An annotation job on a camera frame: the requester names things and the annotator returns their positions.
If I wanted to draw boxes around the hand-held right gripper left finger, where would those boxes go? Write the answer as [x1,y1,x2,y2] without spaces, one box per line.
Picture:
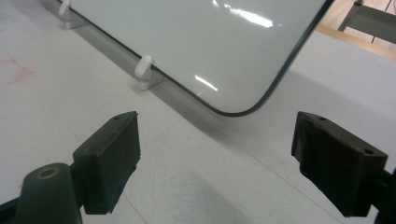
[72,110,141,216]

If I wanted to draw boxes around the grey metal stand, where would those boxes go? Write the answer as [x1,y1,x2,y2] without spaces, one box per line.
[337,0,396,45]

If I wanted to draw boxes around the white glass whiteboard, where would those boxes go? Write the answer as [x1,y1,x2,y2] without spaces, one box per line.
[56,0,336,118]

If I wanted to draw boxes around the white plastic whiteboard foot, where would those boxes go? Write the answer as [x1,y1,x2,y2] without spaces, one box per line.
[134,54,168,91]
[58,0,89,30]

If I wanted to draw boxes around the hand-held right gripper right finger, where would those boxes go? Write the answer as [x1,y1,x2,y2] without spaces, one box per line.
[290,110,389,218]

